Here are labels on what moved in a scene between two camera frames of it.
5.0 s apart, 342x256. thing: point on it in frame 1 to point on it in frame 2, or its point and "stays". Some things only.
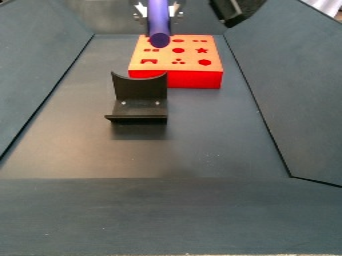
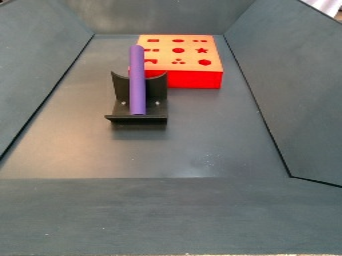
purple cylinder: x=158 y=20 to x=136 y=76
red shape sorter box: x=188 y=60 stays
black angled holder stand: x=140 y=100 stays
